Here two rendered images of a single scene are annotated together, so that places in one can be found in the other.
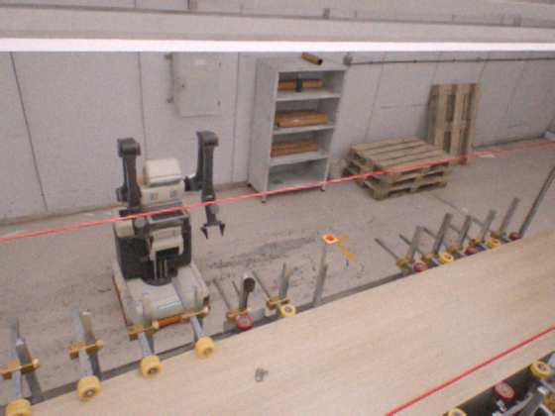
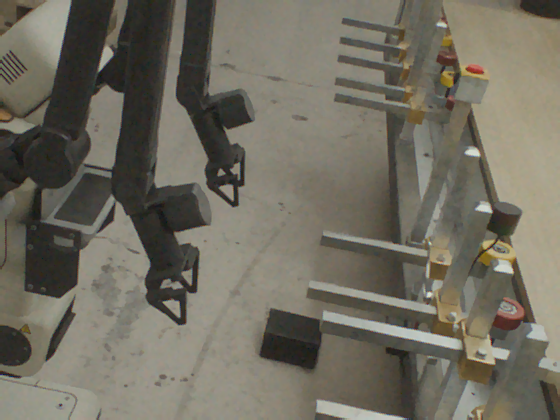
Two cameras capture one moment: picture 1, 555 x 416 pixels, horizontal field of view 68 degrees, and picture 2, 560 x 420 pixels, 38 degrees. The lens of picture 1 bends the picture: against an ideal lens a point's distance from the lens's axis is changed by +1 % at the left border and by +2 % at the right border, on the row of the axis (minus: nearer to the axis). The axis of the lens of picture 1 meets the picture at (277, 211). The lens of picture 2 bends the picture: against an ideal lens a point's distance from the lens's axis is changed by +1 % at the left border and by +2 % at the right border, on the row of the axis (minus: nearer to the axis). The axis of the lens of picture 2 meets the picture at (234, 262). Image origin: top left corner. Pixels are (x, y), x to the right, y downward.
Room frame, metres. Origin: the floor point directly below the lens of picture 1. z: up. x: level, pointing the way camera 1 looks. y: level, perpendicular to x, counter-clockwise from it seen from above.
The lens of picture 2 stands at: (1.13, 1.64, 1.83)
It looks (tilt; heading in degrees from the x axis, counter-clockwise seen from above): 33 degrees down; 305
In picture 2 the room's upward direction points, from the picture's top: 11 degrees clockwise
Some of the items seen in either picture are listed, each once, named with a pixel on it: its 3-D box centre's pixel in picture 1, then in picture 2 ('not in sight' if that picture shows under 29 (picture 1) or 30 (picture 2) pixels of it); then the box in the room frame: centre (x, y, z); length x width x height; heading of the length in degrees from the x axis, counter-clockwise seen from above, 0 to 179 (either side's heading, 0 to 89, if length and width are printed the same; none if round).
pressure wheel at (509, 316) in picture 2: (244, 328); (497, 326); (1.49, 0.09, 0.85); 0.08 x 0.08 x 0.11
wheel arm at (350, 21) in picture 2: (490, 230); (389, 29); (2.84, -1.71, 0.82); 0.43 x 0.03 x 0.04; 33
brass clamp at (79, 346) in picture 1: (85, 347); not in sight; (1.18, 0.77, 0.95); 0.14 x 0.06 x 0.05; 123
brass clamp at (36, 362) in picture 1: (21, 366); not in sight; (1.05, 0.98, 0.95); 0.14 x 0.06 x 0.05; 123
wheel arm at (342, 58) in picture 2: (445, 244); (391, 68); (2.58, -1.29, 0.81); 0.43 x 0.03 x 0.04; 33
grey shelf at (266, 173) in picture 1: (293, 131); not in sight; (4.57, -0.07, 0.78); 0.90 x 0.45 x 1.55; 123
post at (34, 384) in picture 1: (31, 377); not in sight; (1.06, 0.96, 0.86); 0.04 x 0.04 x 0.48; 33
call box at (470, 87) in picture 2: (328, 244); (469, 85); (1.87, -0.31, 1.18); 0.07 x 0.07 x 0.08; 33
